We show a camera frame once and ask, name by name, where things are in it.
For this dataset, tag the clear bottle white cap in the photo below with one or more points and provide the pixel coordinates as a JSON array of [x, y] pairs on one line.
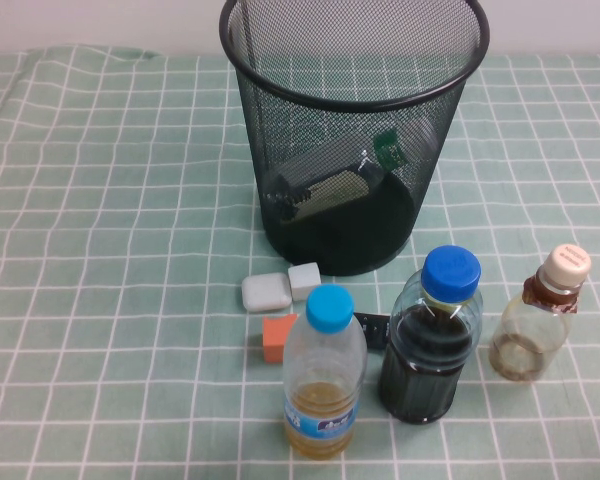
[[330, 192]]

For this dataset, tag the bottle beige cap brown label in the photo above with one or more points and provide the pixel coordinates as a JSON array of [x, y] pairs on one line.
[[530, 330]]

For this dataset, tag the black mesh wastebasket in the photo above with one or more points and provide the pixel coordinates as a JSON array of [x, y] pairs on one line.
[[340, 245]]

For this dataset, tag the pale grey cube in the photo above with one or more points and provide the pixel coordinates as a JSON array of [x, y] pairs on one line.
[[304, 282]]

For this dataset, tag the white rounded plastic case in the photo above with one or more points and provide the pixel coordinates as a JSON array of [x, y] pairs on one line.
[[266, 294]]

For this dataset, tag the orange cube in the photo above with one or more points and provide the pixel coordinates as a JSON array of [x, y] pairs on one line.
[[275, 340]]

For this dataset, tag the black remote control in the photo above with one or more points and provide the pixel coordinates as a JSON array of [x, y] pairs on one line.
[[375, 330]]

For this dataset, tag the bottle light blue cap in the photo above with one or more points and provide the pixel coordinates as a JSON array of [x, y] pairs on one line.
[[325, 360]]

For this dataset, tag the dark liquid bottle blue cap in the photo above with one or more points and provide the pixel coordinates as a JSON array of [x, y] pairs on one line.
[[420, 370]]

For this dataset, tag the green checked tablecloth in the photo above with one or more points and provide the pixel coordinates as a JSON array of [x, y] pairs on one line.
[[105, 200]]

